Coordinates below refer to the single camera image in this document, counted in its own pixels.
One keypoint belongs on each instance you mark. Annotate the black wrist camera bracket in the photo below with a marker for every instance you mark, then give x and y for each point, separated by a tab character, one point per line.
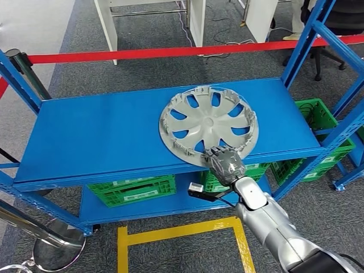
210	196

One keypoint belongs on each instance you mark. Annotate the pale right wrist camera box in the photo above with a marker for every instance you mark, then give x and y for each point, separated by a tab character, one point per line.
195	187

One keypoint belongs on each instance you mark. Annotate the yellow floor tape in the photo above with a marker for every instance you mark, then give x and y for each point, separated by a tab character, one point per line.
122	248

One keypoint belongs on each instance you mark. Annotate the chrome stool base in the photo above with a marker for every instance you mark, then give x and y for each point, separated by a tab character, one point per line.
14	266

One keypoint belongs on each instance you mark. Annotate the green plastic crate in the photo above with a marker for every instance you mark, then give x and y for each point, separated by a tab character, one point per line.
321	113
263	166
287	169
208	186
361	133
99	186
165	188

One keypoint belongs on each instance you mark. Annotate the person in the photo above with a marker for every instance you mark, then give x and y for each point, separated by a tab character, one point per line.
298	19

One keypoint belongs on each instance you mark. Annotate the red barrier belt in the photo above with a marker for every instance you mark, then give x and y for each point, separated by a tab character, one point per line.
142	52

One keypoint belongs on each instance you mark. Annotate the black office chair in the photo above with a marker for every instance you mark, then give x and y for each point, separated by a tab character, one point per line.
318	62

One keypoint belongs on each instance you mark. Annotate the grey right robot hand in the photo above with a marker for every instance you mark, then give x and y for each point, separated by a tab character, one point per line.
227	167

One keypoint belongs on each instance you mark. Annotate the grey plastic wheel hubcap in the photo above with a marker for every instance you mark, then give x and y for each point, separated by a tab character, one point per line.
208	122

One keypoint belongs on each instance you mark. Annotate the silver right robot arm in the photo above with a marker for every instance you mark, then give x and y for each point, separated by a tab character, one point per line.
279	230

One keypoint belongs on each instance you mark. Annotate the white desk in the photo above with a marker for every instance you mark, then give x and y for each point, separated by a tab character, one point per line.
261	19
106	26

